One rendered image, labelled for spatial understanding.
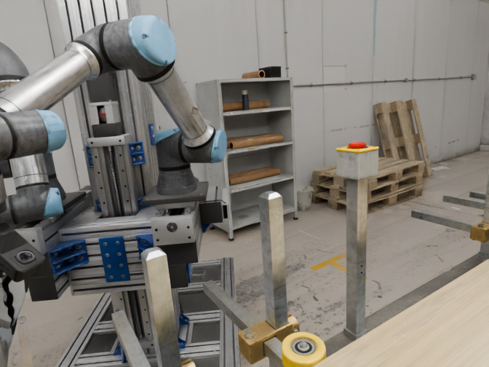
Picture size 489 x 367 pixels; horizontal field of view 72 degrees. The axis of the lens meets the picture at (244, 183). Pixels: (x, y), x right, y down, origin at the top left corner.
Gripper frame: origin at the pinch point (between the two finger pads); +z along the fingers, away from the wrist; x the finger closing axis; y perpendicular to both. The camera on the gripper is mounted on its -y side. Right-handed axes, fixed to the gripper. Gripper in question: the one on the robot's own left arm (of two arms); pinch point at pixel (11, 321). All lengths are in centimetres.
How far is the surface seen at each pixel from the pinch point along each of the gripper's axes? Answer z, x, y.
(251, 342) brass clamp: 14.0, -24.9, -32.9
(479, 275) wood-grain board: 7, -58, -79
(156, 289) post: -4.1, -11.0, -21.1
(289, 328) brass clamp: 14, -33, -39
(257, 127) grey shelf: 2, -337, 74
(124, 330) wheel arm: 16.2, -20.8, -3.3
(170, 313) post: 1.2, -12.5, -22.5
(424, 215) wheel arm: 15, -122, -75
